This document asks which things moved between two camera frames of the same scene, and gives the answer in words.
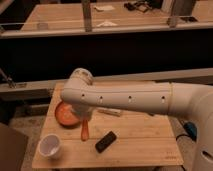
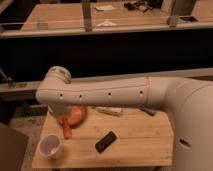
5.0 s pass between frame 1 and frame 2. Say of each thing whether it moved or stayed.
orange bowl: stayed
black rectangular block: stayed
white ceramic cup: stayed
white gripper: moved
